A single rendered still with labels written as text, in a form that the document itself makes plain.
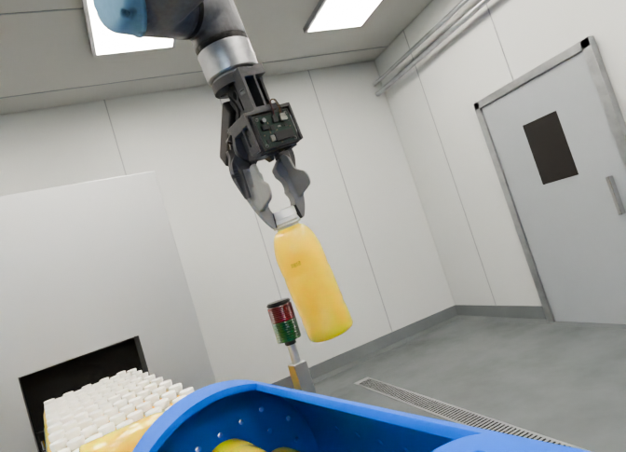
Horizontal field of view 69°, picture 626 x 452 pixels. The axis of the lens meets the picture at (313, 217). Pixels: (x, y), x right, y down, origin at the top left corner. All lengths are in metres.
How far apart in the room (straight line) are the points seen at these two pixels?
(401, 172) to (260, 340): 2.65
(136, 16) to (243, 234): 4.38
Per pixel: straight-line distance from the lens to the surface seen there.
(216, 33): 0.65
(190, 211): 4.84
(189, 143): 5.03
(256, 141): 0.59
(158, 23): 0.60
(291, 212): 0.64
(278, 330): 1.15
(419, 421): 0.36
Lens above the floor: 1.36
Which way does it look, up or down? 4 degrees up
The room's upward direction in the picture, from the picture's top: 17 degrees counter-clockwise
